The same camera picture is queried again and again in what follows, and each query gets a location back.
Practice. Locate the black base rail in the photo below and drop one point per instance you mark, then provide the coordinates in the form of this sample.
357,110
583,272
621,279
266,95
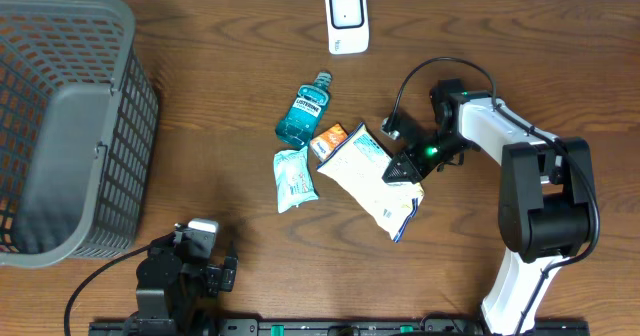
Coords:
430,326

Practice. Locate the mint green wipes pack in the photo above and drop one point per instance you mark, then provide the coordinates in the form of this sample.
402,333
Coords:
293,180

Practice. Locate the white barcode scanner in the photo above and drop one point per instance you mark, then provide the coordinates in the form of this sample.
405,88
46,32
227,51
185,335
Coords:
347,26

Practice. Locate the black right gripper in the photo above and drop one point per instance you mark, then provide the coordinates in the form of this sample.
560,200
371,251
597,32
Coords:
412,173

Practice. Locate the grey plastic shopping basket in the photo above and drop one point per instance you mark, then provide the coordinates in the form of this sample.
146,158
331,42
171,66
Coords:
78,123

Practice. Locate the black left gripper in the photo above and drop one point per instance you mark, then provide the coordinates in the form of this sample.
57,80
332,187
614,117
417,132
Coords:
214,274

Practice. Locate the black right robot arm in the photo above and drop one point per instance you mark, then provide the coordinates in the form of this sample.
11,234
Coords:
547,211

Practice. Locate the orange tissue pack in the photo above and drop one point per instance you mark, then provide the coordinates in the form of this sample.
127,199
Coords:
326,142

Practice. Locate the blue mouthwash bottle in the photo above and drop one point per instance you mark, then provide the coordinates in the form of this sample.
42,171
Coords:
312,100

